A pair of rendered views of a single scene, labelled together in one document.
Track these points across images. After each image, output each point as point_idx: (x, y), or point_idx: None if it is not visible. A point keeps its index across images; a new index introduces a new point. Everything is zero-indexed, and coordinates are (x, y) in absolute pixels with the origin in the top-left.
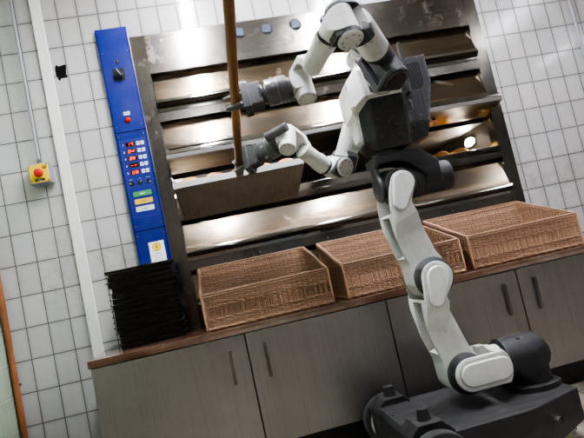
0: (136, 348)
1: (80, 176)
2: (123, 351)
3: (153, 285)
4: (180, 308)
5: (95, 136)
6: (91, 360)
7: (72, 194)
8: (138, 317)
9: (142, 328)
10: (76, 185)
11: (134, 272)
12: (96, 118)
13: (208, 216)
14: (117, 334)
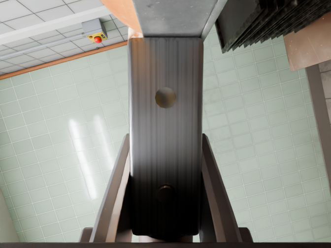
0: (321, 42)
1: (85, 4)
2: (309, 44)
3: (273, 24)
4: None
5: (28, 0)
6: (290, 64)
7: (107, 9)
8: (290, 26)
9: (306, 21)
10: (96, 5)
11: (240, 39)
12: (1, 2)
13: None
14: (284, 35)
